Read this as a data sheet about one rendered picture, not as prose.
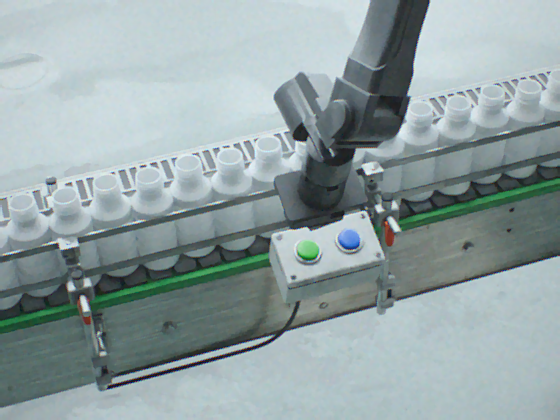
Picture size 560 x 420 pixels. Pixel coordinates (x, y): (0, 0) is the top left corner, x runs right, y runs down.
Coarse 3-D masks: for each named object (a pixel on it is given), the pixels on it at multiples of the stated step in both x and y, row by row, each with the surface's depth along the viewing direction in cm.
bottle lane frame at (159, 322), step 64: (512, 192) 175; (256, 256) 166; (448, 256) 179; (512, 256) 185; (0, 320) 159; (64, 320) 161; (128, 320) 165; (192, 320) 169; (256, 320) 174; (320, 320) 179; (0, 384) 165; (64, 384) 169
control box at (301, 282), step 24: (360, 216) 154; (288, 240) 151; (336, 240) 151; (288, 264) 150; (312, 264) 150; (336, 264) 150; (360, 264) 150; (288, 288) 150; (312, 288) 152; (336, 288) 155; (120, 384) 172
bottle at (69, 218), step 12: (60, 192) 154; (72, 192) 154; (60, 204) 151; (72, 204) 152; (60, 216) 153; (72, 216) 153; (84, 216) 155; (60, 228) 153; (72, 228) 153; (84, 228) 154; (60, 252) 156; (84, 252) 156; (96, 252) 159; (60, 264) 159; (84, 264) 158; (96, 264) 160; (96, 276) 161
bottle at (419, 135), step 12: (420, 108) 166; (408, 120) 165; (420, 120) 164; (432, 120) 165; (408, 132) 166; (420, 132) 165; (432, 132) 166; (408, 144) 166; (420, 144) 165; (432, 144) 166; (408, 168) 169; (420, 168) 168; (432, 168) 170; (408, 180) 171; (420, 180) 170; (432, 180) 172; (432, 192) 173
